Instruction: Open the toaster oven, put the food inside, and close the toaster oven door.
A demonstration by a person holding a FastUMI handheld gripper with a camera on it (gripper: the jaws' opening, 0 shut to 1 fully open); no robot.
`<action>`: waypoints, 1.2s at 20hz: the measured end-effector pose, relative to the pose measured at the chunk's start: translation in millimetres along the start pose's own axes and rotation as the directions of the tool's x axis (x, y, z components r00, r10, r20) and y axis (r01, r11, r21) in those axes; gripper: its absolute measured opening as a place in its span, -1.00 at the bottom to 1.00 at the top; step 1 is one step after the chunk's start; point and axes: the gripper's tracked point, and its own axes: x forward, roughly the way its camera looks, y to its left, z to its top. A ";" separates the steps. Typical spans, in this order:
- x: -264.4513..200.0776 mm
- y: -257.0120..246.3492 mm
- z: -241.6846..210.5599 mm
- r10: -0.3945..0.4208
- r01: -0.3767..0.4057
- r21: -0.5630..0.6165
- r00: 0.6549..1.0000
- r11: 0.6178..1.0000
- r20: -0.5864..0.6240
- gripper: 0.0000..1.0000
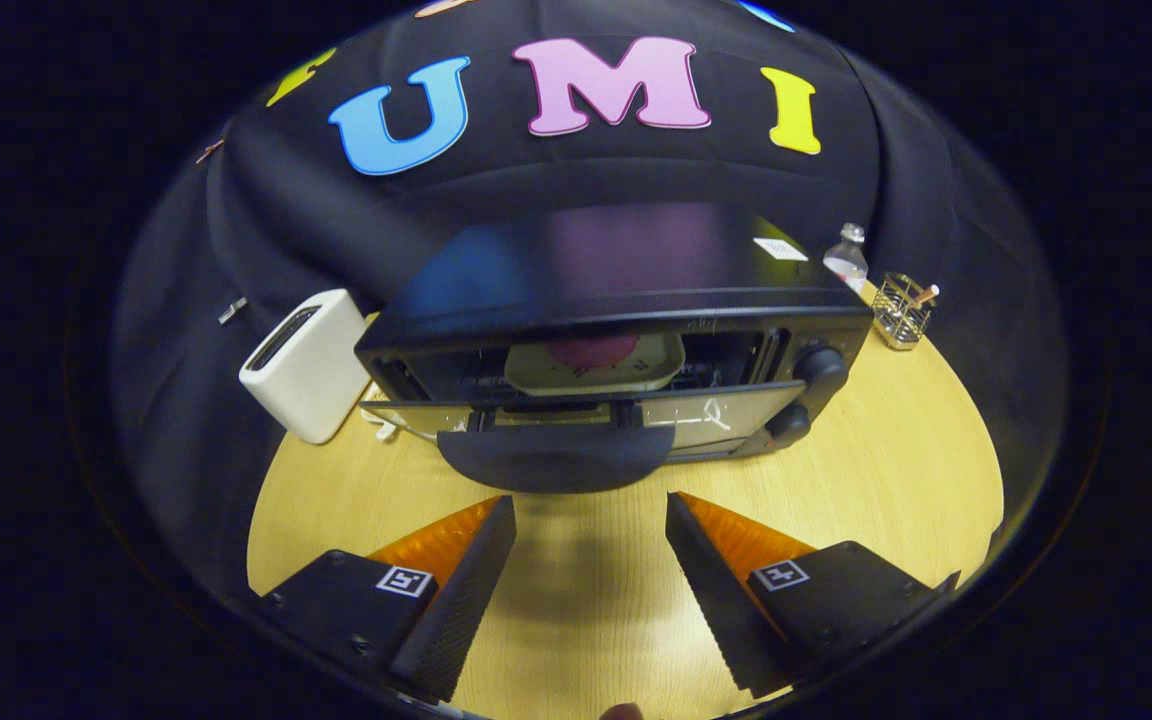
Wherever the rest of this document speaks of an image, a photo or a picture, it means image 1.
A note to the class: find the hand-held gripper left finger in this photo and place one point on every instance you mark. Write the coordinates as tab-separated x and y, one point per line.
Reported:
466	600

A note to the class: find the silver clip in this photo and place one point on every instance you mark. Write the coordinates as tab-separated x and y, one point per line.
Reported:
232	310

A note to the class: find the cream square plate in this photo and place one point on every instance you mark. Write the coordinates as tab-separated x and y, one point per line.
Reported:
536	377

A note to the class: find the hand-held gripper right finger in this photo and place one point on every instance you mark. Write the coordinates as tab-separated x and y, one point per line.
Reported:
716	590

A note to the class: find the small clear bottle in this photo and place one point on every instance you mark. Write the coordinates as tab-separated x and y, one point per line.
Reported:
846	262

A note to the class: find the white pop-up toaster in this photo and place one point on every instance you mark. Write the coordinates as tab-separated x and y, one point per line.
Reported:
311	390

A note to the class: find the pink ham slice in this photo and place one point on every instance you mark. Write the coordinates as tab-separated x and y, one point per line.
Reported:
591	352

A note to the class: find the black backdrop cloth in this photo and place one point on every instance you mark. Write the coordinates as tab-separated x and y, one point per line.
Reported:
286	200

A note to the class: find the black toaster oven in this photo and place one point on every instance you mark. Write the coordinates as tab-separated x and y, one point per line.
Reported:
636	270

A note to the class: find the small dish of beans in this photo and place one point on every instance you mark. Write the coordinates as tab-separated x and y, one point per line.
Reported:
383	425

